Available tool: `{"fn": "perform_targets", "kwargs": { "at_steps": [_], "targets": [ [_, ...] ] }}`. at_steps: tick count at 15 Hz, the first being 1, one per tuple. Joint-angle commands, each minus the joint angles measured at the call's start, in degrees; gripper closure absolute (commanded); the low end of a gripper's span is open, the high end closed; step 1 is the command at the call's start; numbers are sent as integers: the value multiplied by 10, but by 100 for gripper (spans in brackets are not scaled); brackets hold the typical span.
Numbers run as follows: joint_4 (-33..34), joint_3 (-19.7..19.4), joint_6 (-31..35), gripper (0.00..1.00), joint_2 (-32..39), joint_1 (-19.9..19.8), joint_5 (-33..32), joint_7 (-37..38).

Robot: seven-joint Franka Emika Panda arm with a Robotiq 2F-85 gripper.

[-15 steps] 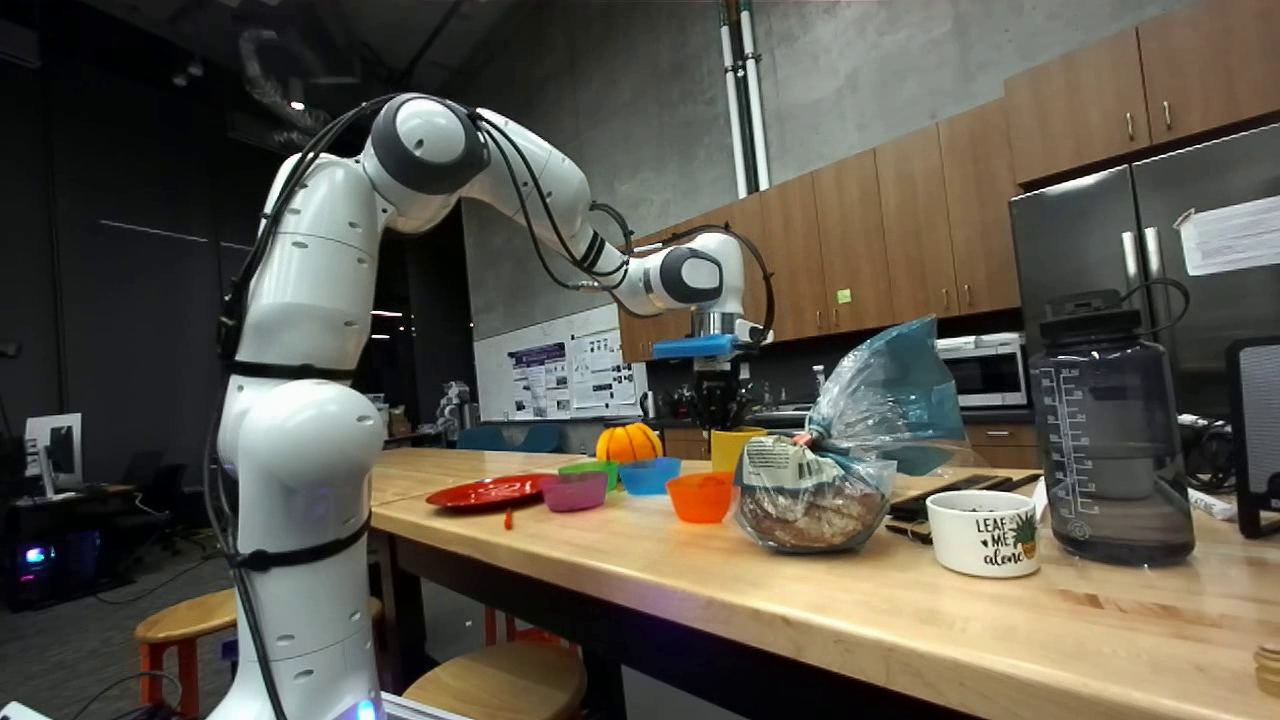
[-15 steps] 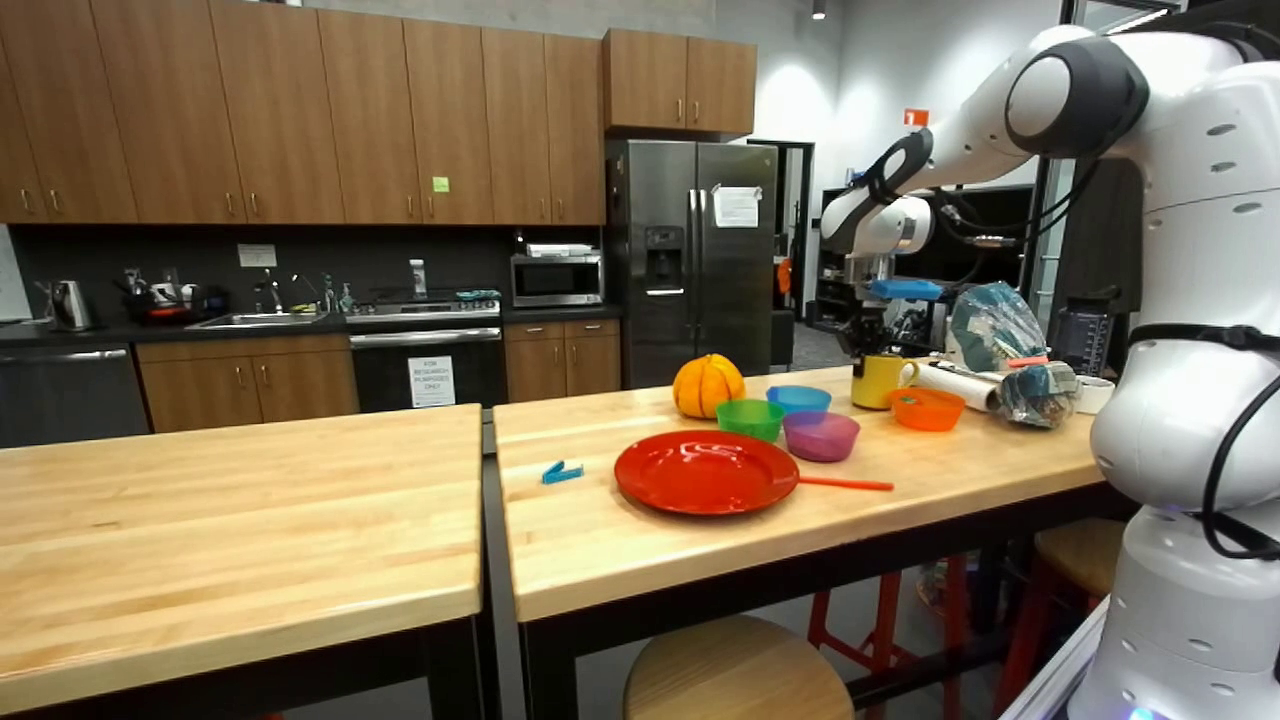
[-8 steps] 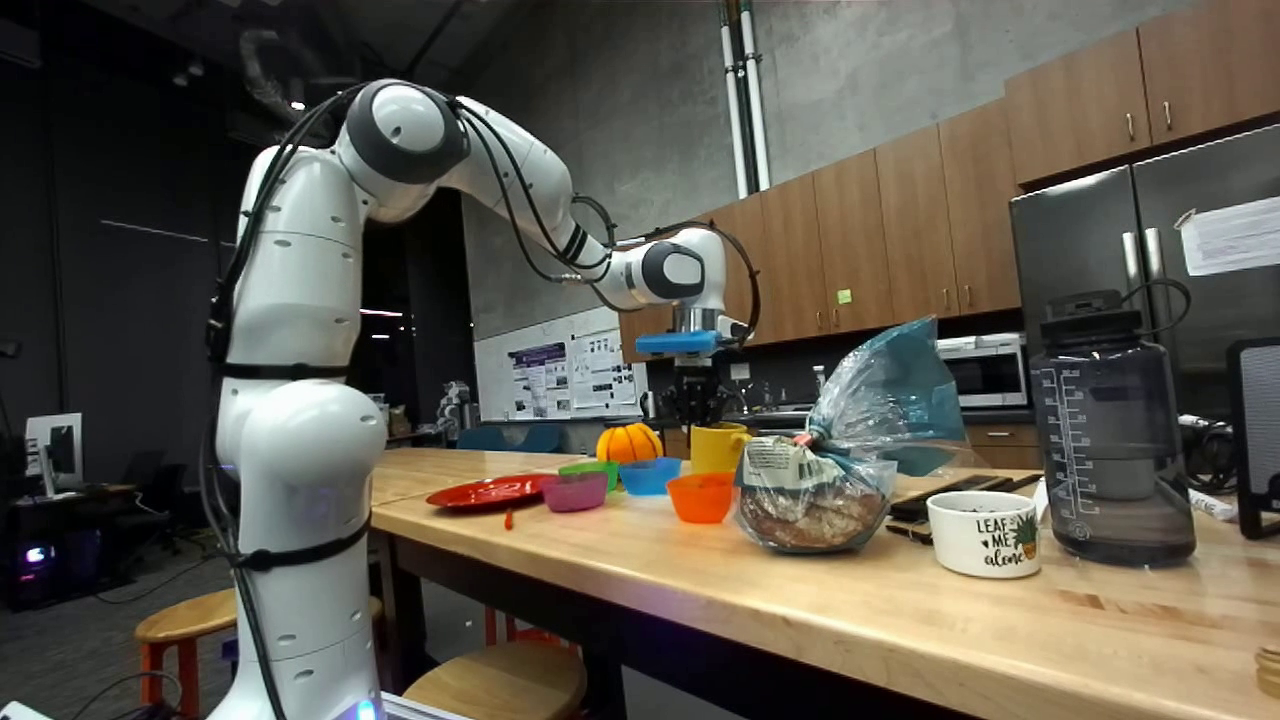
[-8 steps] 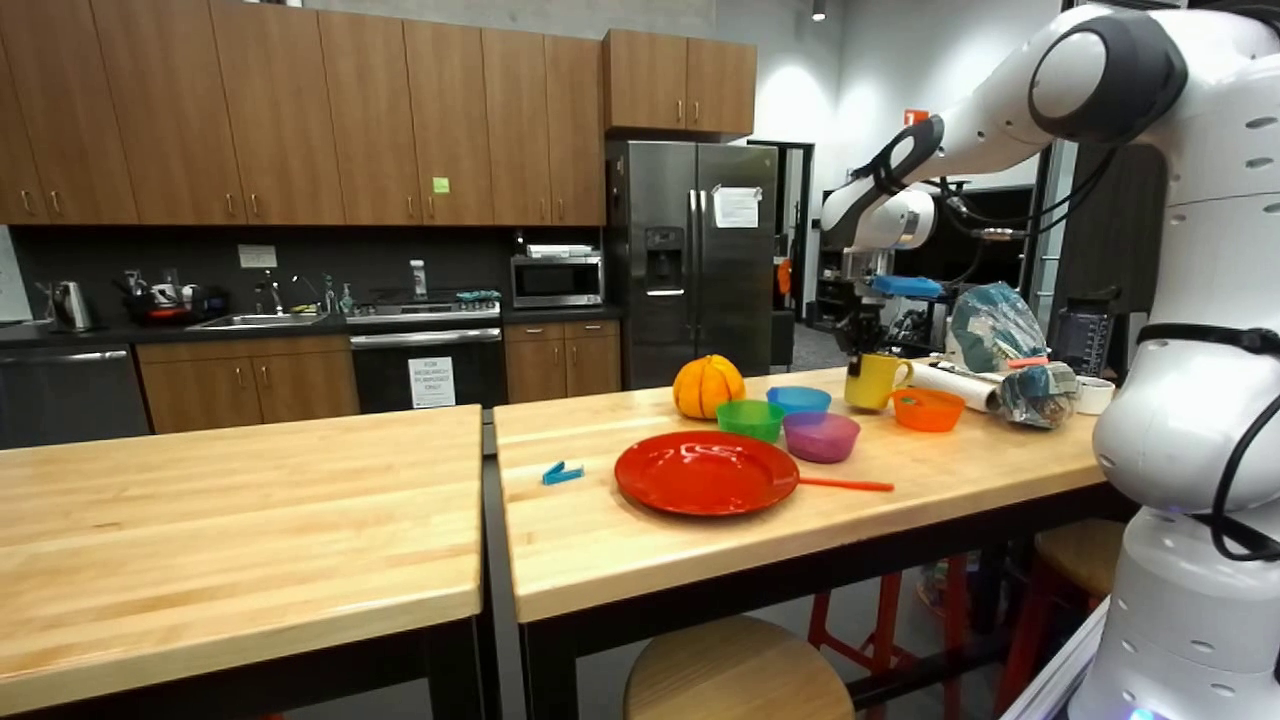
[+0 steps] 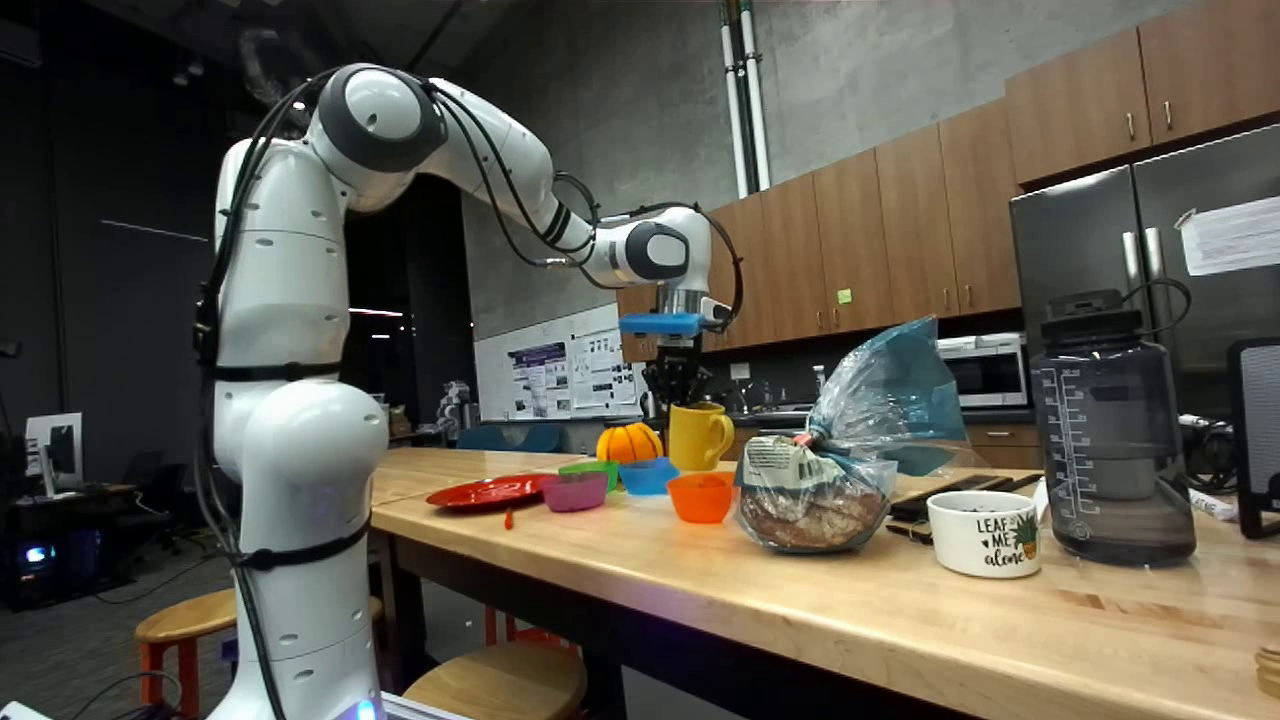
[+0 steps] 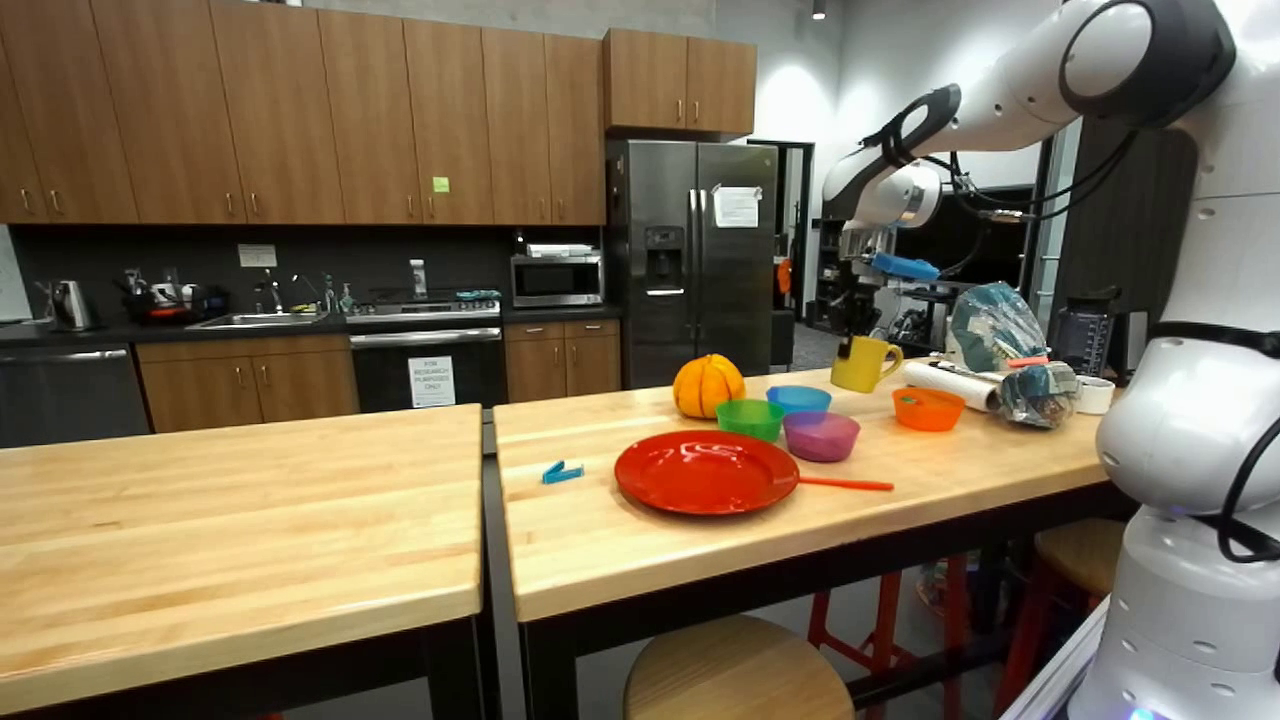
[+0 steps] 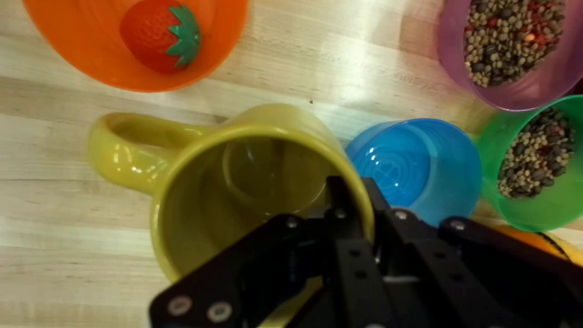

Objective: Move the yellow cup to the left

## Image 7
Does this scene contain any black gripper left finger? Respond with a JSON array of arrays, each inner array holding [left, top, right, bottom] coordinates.
[[148, 175, 399, 328]]

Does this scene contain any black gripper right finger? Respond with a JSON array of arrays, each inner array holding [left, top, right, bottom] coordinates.
[[363, 177, 583, 328]]

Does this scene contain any yellow ceramic mug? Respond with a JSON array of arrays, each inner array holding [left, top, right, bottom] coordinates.
[[86, 102, 377, 328]]

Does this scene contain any green plastic bowl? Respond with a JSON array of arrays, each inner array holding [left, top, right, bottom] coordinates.
[[476, 93, 583, 235]]

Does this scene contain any blue plastic bowl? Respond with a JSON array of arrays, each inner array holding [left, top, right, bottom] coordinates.
[[343, 117, 485, 228]]

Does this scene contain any mixed dried beans heap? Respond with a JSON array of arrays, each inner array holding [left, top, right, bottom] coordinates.
[[463, 0, 567, 89], [496, 108, 576, 201]]

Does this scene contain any purple plastic bowl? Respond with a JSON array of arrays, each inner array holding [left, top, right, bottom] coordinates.
[[436, 0, 583, 115]]

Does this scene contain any toy red strawberry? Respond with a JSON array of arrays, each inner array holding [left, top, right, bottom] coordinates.
[[119, 0, 202, 77]]

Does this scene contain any orange plastic bowl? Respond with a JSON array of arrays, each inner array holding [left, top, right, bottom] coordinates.
[[22, 0, 252, 95]]

